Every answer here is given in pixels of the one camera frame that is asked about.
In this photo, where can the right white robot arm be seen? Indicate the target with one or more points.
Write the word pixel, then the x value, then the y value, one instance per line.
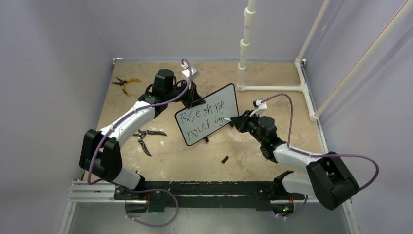
pixel 327 177

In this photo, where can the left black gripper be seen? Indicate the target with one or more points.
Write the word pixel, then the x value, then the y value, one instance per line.
pixel 193 99

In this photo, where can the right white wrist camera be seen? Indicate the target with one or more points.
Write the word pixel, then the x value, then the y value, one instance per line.
pixel 259 107

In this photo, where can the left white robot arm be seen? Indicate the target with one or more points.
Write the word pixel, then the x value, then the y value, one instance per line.
pixel 101 150

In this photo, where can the black handled pliers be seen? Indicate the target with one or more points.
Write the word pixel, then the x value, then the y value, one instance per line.
pixel 141 134

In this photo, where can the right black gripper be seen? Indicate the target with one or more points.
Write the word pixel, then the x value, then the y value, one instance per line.
pixel 240 122

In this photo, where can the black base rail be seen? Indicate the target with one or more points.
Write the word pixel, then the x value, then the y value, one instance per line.
pixel 159 195

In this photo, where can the small black-framed whiteboard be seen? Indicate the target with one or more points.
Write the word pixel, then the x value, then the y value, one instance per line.
pixel 199 122

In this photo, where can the black marker cap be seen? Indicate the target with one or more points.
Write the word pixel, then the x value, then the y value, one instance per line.
pixel 225 160

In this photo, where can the yellow handled pliers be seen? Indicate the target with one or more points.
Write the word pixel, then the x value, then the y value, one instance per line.
pixel 122 84

